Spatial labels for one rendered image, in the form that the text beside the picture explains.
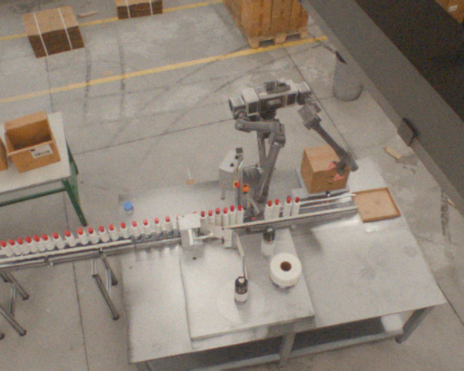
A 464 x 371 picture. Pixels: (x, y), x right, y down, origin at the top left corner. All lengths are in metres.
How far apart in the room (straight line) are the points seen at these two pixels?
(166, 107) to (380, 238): 3.06
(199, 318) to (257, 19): 4.18
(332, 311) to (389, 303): 0.39
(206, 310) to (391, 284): 1.26
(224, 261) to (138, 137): 2.41
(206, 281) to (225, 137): 2.35
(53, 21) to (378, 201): 4.74
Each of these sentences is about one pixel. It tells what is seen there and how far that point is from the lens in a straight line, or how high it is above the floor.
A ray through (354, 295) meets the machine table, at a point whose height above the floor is 0.83.
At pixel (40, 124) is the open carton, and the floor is 0.99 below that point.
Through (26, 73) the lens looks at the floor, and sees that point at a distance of 6.51.
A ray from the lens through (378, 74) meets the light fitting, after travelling 0.58.
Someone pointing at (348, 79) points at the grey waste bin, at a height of 0.33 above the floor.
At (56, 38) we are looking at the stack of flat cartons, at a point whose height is 0.21.
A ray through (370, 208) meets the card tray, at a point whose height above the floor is 0.83.
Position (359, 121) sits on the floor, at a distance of 5.56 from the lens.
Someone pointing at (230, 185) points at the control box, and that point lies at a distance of 3.03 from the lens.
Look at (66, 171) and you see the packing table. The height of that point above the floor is 0.78.
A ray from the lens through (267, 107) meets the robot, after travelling 3.41.
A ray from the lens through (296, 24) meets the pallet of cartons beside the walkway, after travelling 6.55.
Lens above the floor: 3.71
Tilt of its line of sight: 52 degrees down
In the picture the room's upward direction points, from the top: 1 degrees clockwise
